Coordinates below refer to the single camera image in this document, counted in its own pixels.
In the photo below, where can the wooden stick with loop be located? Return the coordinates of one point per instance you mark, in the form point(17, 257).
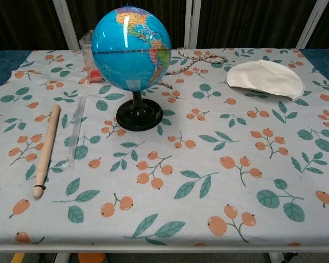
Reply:
point(48, 145)

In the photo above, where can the red round cap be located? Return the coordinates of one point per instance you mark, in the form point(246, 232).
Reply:
point(95, 75)

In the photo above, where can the clear plastic box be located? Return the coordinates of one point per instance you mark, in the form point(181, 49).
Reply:
point(86, 49)

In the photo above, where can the floral fruit print tablecloth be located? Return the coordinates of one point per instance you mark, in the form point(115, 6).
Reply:
point(197, 175)

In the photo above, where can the black globe stand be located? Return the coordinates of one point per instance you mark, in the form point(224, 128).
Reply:
point(139, 115)

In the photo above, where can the blue world globe sphere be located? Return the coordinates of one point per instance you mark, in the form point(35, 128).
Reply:
point(131, 68)

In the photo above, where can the dark pleated curtain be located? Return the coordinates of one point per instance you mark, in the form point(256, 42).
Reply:
point(249, 22)

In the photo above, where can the blue table cover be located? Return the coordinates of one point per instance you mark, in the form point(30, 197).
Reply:
point(2, 68)

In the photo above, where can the orange object under table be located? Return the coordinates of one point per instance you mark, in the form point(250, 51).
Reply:
point(91, 258)

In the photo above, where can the white folded cloth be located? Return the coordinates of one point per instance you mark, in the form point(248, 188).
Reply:
point(266, 78)

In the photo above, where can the white slanted frame post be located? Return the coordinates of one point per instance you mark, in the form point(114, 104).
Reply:
point(312, 24)
point(67, 26)

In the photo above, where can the white upright frame post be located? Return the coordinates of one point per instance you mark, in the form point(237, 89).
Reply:
point(197, 24)
point(188, 24)

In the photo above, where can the white table leg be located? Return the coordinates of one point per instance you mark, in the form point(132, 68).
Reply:
point(276, 258)
point(62, 258)

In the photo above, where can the clear plastic tube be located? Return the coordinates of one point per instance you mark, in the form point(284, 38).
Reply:
point(77, 128)

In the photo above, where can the white table edge rail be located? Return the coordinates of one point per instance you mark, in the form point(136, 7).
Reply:
point(181, 248)

